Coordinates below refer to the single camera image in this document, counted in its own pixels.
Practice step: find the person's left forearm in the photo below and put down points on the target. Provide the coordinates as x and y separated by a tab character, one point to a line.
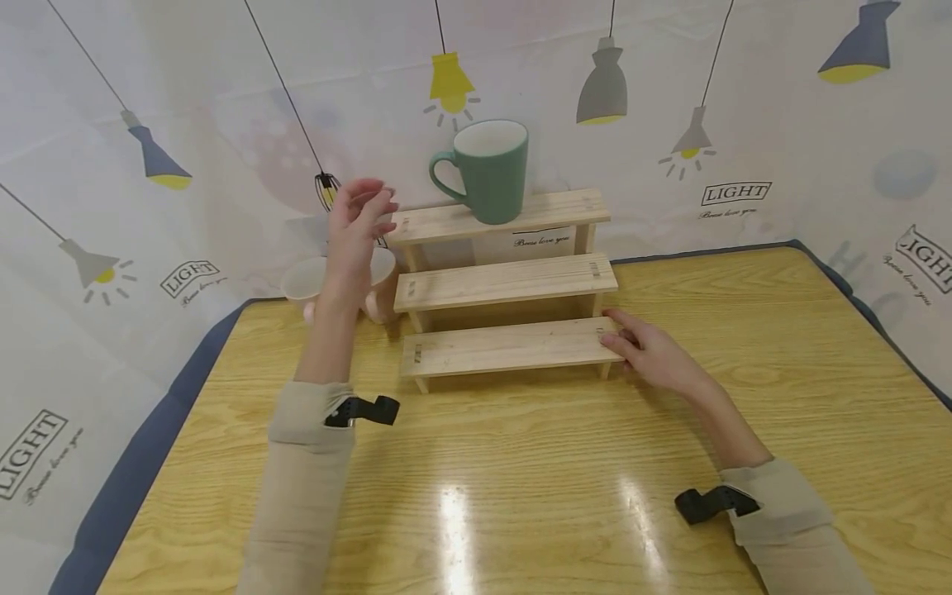
312	463

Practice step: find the person's right thumb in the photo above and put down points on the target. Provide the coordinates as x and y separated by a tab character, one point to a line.
628	355

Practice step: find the wooden three-step shelf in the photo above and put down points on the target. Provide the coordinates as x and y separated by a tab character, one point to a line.
506	285

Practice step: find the person's left fingers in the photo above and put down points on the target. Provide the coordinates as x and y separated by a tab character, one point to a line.
372	202

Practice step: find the person's right fingers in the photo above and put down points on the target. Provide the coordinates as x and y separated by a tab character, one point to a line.
625	324

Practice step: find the green ceramic mug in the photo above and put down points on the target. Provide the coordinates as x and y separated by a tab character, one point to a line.
491	173

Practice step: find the pale pink mug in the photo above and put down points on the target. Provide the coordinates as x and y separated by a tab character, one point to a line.
309	281

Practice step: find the person's left hand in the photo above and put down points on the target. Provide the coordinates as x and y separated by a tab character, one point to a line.
352	248

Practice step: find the person's right forearm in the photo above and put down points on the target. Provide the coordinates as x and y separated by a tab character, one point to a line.
773	504

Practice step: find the person's right hand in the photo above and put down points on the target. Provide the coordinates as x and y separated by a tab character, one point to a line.
662	355

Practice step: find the black wrist band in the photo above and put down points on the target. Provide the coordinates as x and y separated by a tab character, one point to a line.
364	411
710	502

